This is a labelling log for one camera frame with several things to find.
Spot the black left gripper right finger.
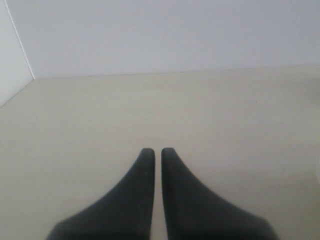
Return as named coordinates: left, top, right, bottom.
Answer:
left=161, top=147, right=276, bottom=240

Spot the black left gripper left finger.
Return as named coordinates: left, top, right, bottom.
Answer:
left=47, top=148, right=156, bottom=240

